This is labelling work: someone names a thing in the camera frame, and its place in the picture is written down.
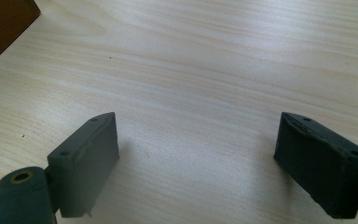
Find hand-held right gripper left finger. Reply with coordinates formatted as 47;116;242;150
47;112;120;218

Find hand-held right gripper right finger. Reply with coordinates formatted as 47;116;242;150
273;112;358;219

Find brown wooden box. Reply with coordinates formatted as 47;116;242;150
0;0;42;74

